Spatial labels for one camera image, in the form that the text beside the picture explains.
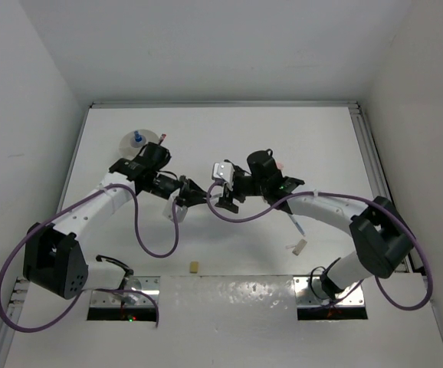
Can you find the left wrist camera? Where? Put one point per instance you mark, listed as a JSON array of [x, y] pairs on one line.
[[174, 212]]

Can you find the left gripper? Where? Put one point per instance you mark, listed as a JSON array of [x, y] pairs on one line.
[[190, 188]]

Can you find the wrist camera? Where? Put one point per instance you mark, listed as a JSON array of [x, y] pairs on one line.
[[224, 173], [174, 212]]

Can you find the small yellow eraser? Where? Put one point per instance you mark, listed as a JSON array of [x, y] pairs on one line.
[[194, 267]]

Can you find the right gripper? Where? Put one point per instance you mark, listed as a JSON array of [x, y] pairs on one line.
[[227, 201]]

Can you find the left base plate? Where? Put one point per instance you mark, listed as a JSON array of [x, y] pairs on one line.
[[140, 292]]

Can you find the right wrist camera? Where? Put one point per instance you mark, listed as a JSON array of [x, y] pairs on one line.
[[224, 173]]

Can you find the white round divided container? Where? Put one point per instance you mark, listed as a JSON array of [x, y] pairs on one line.
[[125, 148]]

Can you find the beige eraser block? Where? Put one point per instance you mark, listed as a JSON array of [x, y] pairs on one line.
[[298, 248]]

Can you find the blue ballpoint pen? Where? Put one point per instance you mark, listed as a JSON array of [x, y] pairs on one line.
[[297, 225]]

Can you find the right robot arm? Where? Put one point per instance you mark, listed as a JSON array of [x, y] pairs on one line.
[[377, 230]]

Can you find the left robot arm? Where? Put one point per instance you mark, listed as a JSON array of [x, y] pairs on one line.
[[54, 258]]

